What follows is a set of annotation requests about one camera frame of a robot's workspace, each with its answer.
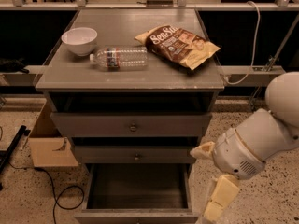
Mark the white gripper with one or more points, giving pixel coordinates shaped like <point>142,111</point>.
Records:
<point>237,153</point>

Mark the grey bottom drawer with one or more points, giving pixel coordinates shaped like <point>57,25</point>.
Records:
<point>145,193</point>

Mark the grey drawer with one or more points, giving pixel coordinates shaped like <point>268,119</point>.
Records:
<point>98,125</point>
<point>132,154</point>
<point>145,193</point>

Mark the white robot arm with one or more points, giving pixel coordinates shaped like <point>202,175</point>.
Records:
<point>274,129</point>

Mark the grey middle drawer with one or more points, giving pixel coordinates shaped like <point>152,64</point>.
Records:
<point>132,154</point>

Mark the grey drawer cabinet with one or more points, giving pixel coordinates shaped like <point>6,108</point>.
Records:
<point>74,85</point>

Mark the grey top drawer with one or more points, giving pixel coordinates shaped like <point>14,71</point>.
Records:
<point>98,125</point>

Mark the brown yellow chip bag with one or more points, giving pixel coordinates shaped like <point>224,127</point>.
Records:
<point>178,45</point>

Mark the clear plastic water bottle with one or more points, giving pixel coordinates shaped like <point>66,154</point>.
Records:
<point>120,58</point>

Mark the cardboard box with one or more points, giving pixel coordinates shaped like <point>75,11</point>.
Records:
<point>49,148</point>

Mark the white bowl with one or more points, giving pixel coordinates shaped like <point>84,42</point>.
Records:
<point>80,41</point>

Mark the black metal stand leg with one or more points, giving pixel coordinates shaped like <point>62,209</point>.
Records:
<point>5,155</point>

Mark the black cloth on rail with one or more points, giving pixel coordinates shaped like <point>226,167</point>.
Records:
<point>12,65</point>

